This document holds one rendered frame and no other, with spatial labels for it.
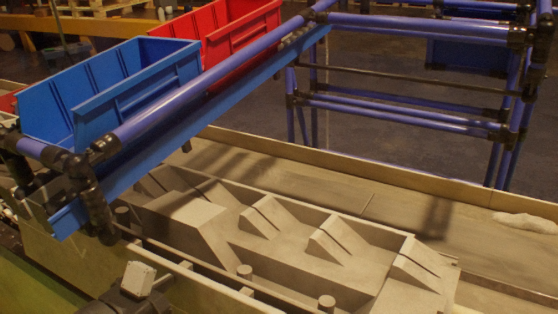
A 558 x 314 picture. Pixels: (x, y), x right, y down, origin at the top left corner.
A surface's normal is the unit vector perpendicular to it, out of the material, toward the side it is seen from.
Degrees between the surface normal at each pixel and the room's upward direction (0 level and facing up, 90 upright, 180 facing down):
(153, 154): 90
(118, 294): 10
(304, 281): 80
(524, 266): 0
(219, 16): 88
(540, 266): 0
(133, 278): 50
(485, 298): 0
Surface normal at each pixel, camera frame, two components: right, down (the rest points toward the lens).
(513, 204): -0.50, 0.45
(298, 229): 0.04, -0.93
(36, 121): 0.86, 0.18
